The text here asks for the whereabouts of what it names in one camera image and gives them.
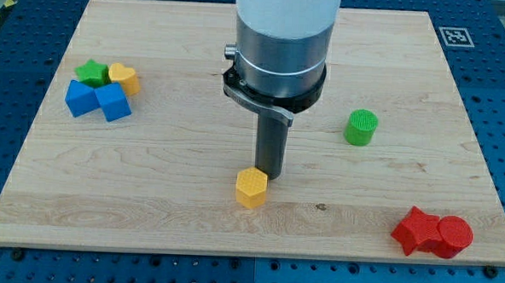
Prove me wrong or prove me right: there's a blue cube block left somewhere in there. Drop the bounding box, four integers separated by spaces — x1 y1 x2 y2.
65 80 100 118

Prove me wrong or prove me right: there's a blue cube block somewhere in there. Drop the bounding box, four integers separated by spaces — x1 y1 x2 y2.
95 83 131 122
65 80 100 118

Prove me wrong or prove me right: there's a blue cube block right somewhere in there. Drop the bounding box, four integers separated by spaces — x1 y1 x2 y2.
95 83 131 122

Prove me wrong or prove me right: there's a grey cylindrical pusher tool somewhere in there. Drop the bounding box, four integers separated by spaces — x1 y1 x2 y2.
223 85 293 180

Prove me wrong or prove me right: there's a green star block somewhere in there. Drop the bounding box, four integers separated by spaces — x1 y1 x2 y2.
74 60 111 89

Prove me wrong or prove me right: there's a green cylinder block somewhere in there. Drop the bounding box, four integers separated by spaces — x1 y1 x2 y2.
343 109 378 147

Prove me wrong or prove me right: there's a yellow heart block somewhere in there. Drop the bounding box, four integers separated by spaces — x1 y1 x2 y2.
107 62 141 96

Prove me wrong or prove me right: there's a wooden board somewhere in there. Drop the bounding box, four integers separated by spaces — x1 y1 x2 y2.
0 0 505 266

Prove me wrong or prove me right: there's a white fiducial marker tag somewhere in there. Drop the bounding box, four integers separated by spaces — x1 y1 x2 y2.
439 26 474 48

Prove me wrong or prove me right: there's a red star block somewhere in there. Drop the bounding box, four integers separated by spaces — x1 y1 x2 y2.
390 205 442 256

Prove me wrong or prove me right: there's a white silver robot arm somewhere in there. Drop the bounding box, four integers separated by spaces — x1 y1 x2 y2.
223 0 341 113

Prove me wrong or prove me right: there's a yellow hexagon block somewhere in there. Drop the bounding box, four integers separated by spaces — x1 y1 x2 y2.
235 167 268 209

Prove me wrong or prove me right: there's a red cylinder block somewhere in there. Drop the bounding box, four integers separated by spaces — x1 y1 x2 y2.
432 216 473 259

